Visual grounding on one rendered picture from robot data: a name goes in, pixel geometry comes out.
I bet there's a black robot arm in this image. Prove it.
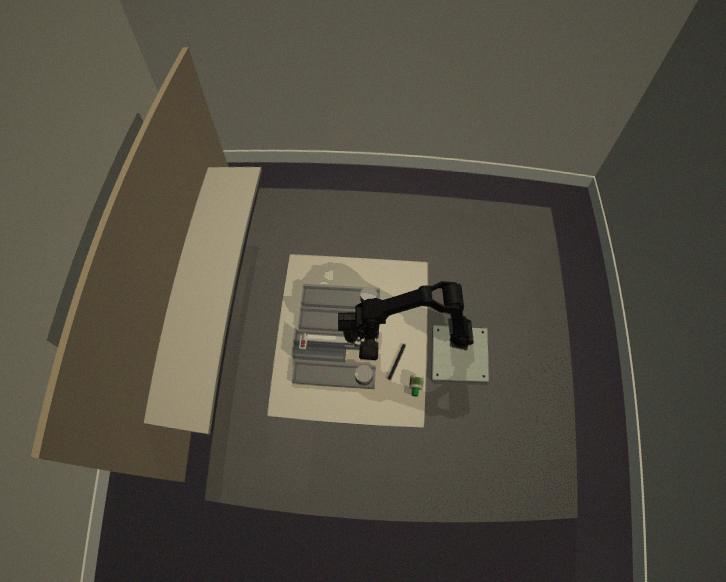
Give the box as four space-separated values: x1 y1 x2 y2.
338 281 474 350

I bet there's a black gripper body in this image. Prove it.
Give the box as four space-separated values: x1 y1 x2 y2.
359 328 379 360

